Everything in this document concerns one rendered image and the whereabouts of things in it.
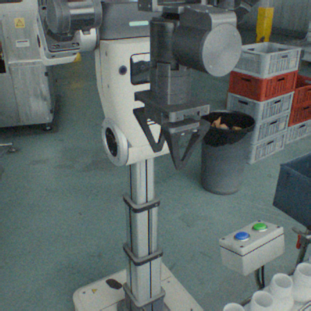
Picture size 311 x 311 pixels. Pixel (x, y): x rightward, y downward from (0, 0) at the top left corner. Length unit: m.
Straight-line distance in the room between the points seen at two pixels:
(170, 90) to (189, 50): 0.08
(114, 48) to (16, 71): 3.20
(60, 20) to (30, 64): 3.24
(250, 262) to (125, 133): 0.49
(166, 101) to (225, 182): 2.40
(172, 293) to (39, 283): 0.89
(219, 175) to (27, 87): 2.44
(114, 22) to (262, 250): 0.69
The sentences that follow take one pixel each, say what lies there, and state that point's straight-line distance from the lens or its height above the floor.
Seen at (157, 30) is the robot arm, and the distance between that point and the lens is 0.42.
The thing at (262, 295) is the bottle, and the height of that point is 1.16.
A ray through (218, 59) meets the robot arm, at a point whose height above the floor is 1.56.
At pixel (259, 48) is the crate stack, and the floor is 1.06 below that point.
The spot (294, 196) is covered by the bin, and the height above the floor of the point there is 0.84.
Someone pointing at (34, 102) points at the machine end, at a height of 0.40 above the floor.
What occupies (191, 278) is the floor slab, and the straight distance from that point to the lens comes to 2.18.
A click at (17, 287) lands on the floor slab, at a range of 2.28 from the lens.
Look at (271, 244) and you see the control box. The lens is 0.82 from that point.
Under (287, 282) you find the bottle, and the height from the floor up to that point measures 1.15.
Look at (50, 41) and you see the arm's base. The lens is 0.87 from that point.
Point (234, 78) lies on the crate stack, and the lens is 3.32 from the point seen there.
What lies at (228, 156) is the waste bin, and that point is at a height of 0.40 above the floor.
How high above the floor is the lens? 1.63
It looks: 28 degrees down
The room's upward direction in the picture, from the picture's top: straight up
